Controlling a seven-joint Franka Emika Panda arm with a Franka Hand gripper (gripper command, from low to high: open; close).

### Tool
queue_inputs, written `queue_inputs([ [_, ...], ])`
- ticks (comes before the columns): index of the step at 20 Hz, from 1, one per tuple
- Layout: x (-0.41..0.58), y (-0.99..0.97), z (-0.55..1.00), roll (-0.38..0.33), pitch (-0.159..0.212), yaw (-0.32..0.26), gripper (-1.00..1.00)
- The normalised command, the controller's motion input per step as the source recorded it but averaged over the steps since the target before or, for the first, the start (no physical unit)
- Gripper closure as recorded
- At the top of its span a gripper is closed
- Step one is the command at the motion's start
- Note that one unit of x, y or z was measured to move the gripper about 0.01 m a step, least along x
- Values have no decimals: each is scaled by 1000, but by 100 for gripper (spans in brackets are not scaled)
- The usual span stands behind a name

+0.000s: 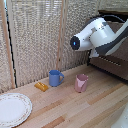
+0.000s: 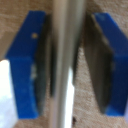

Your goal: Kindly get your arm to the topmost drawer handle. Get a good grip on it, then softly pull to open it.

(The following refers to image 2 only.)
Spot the silver metal drawer handle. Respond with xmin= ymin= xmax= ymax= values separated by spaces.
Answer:
xmin=49 ymin=0 xmax=88 ymax=128

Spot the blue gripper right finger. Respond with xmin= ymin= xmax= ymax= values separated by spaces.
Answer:
xmin=81 ymin=12 xmax=128 ymax=123

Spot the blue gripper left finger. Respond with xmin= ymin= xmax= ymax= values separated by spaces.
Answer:
xmin=0 ymin=10 xmax=52 ymax=128

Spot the wooden drawer front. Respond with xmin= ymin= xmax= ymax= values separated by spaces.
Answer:
xmin=0 ymin=0 xmax=128 ymax=128

